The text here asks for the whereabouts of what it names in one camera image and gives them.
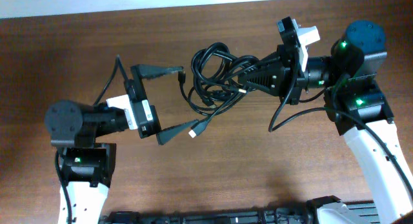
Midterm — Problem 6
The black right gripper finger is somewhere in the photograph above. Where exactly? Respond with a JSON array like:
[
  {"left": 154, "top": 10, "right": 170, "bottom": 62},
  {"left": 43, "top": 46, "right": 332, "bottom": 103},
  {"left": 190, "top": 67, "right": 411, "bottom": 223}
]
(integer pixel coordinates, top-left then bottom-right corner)
[
  {"left": 238, "top": 61, "right": 286, "bottom": 96},
  {"left": 245, "top": 52, "right": 280, "bottom": 71}
]

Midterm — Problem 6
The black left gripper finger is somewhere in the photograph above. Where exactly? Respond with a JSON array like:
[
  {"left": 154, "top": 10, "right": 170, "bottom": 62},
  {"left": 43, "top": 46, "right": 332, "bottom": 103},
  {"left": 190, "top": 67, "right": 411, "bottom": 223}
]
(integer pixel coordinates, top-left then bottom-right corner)
[
  {"left": 131, "top": 64, "right": 183, "bottom": 79},
  {"left": 156, "top": 119, "right": 198, "bottom": 145}
]

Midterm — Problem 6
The thin black USB cable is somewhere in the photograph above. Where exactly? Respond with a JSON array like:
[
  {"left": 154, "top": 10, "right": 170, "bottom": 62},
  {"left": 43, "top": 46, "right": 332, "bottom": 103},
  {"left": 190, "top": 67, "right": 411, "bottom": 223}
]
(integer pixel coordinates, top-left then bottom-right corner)
[{"left": 177, "top": 65, "right": 259, "bottom": 117}]

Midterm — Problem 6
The thick black HDMI cable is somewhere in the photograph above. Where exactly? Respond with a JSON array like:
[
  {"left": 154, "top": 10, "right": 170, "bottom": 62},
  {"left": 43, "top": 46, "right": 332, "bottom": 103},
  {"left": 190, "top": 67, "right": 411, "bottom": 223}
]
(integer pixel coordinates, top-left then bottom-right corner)
[{"left": 188, "top": 42, "right": 261, "bottom": 139}]

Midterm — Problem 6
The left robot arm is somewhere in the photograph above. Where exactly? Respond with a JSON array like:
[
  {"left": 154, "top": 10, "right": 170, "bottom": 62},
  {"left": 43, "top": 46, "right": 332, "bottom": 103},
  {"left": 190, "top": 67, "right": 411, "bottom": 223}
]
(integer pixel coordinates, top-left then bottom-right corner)
[{"left": 45, "top": 65, "right": 195, "bottom": 223}]

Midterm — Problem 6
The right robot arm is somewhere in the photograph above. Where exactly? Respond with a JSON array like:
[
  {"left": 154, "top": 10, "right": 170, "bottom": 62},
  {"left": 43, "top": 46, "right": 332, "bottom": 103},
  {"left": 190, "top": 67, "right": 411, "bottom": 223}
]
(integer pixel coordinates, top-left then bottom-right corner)
[{"left": 238, "top": 17, "right": 412, "bottom": 223}]

